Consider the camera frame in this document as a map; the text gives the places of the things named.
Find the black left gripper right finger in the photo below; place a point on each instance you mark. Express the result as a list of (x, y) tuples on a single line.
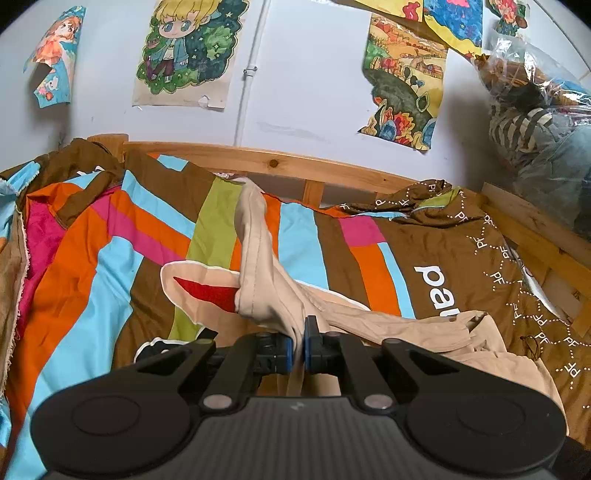
[(345, 357)]

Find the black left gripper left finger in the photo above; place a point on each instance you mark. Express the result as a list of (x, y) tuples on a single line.
[(243, 367)]

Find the beige zip hoodie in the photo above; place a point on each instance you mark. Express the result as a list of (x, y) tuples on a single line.
[(269, 297)]

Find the plastic bag of clothes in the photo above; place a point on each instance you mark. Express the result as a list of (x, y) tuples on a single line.
[(540, 125)]

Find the silver plastic wrapper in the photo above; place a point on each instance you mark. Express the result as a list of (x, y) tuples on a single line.
[(538, 286)]

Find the colourful landscape poster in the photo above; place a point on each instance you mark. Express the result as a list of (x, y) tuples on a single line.
[(406, 72)]

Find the anime girl poster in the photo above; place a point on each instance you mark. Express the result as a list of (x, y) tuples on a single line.
[(188, 54)]

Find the yellow blue poster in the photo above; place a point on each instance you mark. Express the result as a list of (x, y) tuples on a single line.
[(459, 23)]

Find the orange blue torn poster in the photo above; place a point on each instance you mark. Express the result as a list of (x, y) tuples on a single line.
[(57, 50)]

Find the small flower poster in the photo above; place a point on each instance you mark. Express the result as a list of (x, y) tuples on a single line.
[(512, 16)]

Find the wooden bed frame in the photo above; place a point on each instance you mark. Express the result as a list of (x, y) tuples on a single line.
[(560, 258)]

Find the white wall conduit pipe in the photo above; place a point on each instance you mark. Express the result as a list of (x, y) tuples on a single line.
[(249, 73)]

